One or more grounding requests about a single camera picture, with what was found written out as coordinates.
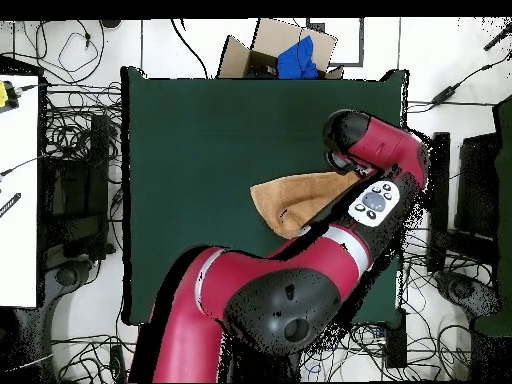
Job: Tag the orange terry towel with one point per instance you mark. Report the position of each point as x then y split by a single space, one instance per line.
296 196

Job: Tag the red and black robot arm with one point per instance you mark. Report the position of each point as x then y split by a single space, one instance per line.
260 280

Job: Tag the black equipment stand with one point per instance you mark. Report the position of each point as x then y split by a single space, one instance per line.
476 188
80 192

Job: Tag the blue cloth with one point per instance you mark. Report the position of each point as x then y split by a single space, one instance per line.
296 60

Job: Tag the brown cardboard box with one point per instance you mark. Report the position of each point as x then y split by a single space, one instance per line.
240 60

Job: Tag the dark green table cloth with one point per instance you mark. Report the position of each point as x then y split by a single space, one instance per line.
200 160

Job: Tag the black power strip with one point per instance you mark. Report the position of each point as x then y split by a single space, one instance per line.
396 340

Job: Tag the white desk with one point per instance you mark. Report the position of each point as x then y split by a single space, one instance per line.
18 200

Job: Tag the yellow and black device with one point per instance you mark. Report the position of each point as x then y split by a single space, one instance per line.
6 96

